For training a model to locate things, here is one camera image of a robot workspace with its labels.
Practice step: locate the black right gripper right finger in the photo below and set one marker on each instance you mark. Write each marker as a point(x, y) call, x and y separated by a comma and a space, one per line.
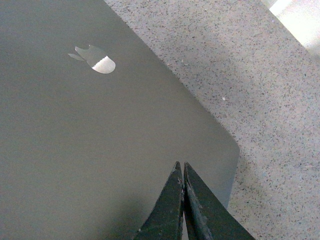
point(206, 218)

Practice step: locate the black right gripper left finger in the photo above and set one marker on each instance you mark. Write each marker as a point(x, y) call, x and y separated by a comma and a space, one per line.
point(165, 221)

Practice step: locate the grey laptop computer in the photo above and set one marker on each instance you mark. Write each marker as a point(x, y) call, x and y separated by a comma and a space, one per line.
point(91, 125)

